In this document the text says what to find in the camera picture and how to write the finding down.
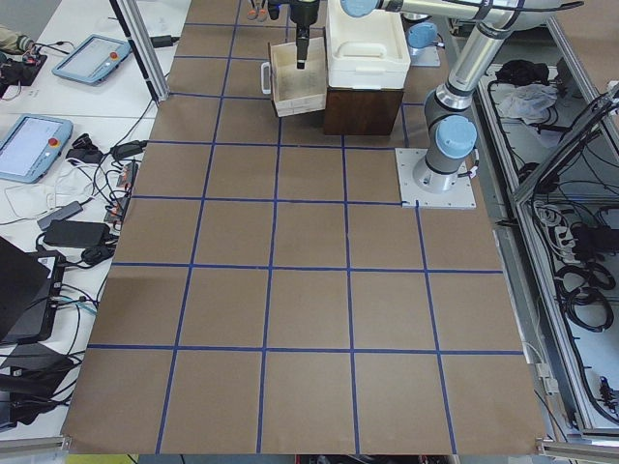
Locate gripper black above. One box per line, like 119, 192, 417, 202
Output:
289, 0, 318, 70

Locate grey orange scissors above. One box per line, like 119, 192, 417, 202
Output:
247, 0, 268, 22

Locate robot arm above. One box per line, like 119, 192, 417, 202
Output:
340, 1, 584, 116
401, 14, 438, 49

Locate white plastic tray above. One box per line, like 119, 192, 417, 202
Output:
326, 1, 410, 90

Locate dark wooden cabinet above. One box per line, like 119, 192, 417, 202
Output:
323, 87, 404, 135

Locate far blue teach pendant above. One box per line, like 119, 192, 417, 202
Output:
52, 34, 132, 85

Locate blue teach pendant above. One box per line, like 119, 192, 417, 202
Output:
1, 113, 74, 184
52, 34, 132, 85

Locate white crumpled cloth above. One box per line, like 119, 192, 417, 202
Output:
497, 84, 558, 124

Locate near blue teach pendant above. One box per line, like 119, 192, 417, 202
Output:
1, 113, 74, 184

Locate large black power brick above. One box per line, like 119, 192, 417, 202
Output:
43, 220, 109, 248

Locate black laptop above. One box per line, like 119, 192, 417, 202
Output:
1, 239, 66, 345

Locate wooden drawer white handle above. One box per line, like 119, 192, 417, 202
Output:
260, 38, 327, 117

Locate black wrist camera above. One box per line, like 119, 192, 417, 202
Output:
267, 0, 280, 20

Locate aluminium frame post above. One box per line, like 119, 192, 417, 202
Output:
109, 0, 169, 104

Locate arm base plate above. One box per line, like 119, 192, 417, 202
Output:
395, 148, 477, 210

